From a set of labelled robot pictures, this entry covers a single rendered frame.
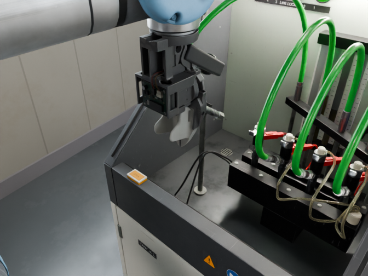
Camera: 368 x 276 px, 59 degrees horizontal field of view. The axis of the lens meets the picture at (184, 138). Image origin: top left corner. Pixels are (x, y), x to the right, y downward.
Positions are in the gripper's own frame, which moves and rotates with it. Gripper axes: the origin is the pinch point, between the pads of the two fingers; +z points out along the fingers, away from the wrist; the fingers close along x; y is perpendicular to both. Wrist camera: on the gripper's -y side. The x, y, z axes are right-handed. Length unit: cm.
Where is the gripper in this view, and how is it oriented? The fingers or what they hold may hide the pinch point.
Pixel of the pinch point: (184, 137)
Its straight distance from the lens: 59.3
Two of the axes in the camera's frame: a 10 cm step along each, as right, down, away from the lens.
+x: 7.4, 3.8, -5.6
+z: 0.0, 8.3, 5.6
